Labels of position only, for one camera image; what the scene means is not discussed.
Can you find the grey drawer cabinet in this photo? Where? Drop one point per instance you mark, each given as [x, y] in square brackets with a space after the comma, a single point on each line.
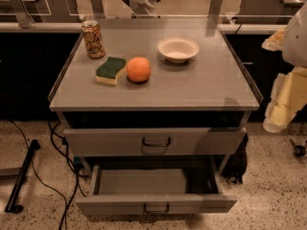
[212, 89]

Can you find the grey drawer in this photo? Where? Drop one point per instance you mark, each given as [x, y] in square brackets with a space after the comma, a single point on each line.
[156, 187]
[89, 142]

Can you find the green yellow sponge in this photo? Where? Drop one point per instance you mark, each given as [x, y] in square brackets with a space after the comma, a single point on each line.
[110, 71]

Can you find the patterned drink can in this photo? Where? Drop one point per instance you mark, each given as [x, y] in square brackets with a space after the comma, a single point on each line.
[92, 39]

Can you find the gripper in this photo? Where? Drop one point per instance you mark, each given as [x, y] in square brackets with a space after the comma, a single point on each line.
[295, 45]

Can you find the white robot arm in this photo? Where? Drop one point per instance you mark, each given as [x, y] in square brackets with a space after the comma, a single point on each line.
[295, 40]

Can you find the clear acrylic barrier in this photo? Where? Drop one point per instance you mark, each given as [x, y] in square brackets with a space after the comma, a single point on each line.
[247, 11]

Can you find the grey top drawer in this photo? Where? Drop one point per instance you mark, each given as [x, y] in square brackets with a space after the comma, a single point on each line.
[89, 142]

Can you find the orange fruit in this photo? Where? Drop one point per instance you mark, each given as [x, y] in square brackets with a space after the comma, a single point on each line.
[139, 69]

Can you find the black metal stand leg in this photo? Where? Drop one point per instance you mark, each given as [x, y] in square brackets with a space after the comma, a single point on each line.
[11, 206]

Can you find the black caster wheel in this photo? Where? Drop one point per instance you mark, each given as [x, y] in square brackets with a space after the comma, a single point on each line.
[299, 151]

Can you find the white bowl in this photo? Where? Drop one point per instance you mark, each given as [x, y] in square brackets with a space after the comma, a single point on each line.
[178, 49]

